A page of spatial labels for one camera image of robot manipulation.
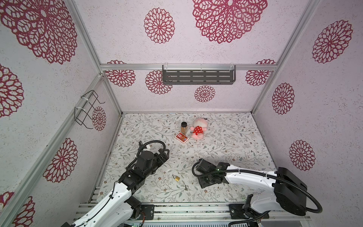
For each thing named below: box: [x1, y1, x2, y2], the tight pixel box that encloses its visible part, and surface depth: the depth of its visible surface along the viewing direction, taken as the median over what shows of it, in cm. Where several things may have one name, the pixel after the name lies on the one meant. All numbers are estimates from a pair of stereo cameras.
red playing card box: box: [174, 131, 190, 144], surface depth 105 cm
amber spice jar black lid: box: [180, 121, 188, 135], surface depth 102 cm
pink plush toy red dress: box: [190, 117, 208, 140], surface depth 105 cm
